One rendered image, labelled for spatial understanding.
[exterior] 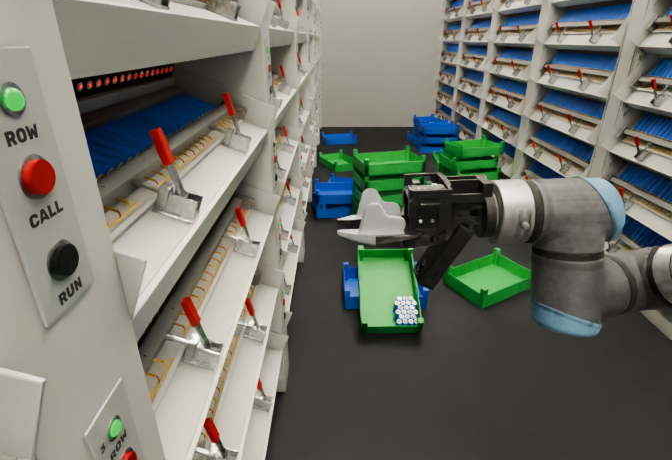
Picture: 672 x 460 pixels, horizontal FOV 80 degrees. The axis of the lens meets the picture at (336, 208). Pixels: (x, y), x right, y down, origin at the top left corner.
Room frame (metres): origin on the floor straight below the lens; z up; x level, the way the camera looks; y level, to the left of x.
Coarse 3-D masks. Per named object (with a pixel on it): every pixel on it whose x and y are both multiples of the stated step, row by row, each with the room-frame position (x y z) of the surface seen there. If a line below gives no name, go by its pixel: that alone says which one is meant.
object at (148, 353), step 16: (224, 224) 0.67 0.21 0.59; (208, 240) 0.60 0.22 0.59; (208, 256) 0.55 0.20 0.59; (192, 272) 0.50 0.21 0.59; (208, 272) 0.53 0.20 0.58; (176, 288) 0.46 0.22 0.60; (192, 288) 0.48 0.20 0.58; (176, 304) 0.43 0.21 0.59; (160, 320) 0.39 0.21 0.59; (176, 320) 0.42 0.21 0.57; (160, 336) 0.37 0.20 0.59; (144, 352) 0.34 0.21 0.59; (144, 368) 0.32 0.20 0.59
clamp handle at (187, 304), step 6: (186, 300) 0.38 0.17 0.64; (186, 306) 0.37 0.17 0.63; (192, 306) 0.38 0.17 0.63; (186, 312) 0.37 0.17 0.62; (192, 312) 0.37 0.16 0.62; (192, 318) 0.37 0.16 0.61; (198, 318) 0.38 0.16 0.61; (192, 324) 0.37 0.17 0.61; (198, 324) 0.37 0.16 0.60; (198, 330) 0.37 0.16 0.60; (204, 336) 0.38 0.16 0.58; (204, 342) 0.37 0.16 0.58; (204, 348) 0.37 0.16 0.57
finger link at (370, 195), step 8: (368, 192) 0.54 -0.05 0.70; (376, 192) 0.54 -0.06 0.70; (360, 200) 0.54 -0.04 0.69; (368, 200) 0.54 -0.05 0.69; (376, 200) 0.54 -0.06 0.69; (360, 208) 0.54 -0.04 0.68; (384, 208) 0.54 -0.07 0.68; (392, 208) 0.54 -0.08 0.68; (352, 216) 0.54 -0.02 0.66; (360, 216) 0.54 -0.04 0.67; (344, 224) 0.53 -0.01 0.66; (352, 224) 0.53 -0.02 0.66
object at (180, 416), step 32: (256, 192) 0.82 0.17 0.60; (256, 224) 0.76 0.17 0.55; (224, 256) 0.60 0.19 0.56; (256, 256) 0.64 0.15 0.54; (224, 288) 0.52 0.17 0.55; (224, 320) 0.45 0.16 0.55; (160, 352) 0.37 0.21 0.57; (224, 352) 0.40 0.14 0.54; (160, 384) 0.33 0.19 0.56; (192, 384) 0.34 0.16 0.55; (160, 416) 0.29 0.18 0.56; (192, 416) 0.30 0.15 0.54; (192, 448) 0.27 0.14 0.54
